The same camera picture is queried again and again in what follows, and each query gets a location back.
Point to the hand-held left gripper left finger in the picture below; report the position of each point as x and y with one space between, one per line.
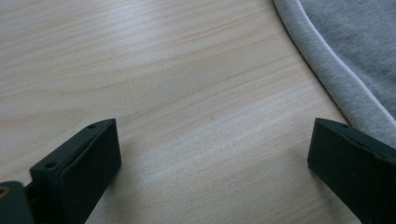
77 165

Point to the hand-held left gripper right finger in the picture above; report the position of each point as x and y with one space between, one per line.
358 168

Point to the grey pants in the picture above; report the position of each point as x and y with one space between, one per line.
358 46

